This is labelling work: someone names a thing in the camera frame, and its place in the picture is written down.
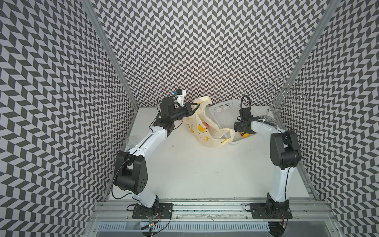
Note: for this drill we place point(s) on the yellow orange fruit toy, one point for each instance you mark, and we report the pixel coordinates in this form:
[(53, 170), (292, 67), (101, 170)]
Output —
[(244, 135)]

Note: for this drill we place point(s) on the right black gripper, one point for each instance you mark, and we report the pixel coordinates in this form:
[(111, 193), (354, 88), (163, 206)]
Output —
[(237, 127)]

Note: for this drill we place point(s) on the pink peach toy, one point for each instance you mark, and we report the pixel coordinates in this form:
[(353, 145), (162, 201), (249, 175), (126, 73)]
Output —
[(206, 125)]

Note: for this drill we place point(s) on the banana print plastic bag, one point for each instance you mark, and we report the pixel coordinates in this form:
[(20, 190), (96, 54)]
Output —
[(207, 132)]

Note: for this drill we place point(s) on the small green circuit board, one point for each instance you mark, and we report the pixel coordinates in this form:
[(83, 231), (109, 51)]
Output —
[(151, 224)]

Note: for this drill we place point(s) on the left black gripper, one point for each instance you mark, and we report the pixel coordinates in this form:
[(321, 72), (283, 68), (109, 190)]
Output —
[(187, 106)]

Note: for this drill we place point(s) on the metal wire rack stand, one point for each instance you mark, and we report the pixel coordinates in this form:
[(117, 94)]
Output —
[(281, 93)]

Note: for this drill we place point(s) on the clear glass with teal base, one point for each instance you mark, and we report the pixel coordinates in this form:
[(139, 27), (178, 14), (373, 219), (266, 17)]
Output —
[(131, 141)]

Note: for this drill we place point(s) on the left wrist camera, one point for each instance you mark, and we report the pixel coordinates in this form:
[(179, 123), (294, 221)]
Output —
[(180, 94)]

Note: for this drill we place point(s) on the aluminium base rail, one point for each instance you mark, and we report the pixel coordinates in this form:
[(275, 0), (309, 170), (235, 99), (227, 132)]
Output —
[(227, 212)]

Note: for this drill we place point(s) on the white plastic basket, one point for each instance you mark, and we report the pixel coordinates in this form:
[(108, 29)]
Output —
[(225, 114)]

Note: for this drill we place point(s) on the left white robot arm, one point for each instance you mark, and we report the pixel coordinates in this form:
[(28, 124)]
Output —
[(131, 173)]

